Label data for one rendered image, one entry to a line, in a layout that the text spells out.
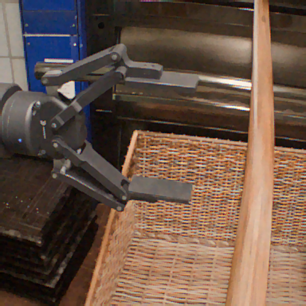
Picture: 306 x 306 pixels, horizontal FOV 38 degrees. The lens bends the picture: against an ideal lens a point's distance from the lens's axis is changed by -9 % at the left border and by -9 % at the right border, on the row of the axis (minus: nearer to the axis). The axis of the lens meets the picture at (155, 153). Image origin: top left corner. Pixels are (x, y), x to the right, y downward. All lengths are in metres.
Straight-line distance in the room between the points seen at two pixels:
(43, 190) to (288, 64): 0.62
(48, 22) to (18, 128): 0.61
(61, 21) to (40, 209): 0.43
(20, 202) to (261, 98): 0.65
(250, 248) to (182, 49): 0.77
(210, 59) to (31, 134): 0.63
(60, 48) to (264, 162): 0.75
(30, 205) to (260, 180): 0.69
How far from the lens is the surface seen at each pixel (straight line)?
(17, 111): 0.53
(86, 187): 0.57
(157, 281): 1.14
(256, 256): 0.36
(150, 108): 1.15
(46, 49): 1.13
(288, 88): 0.68
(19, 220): 1.01
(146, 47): 1.10
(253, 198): 0.41
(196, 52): 1.08
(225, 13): 1.02
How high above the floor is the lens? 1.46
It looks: 35 degrees down
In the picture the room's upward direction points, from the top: straight up
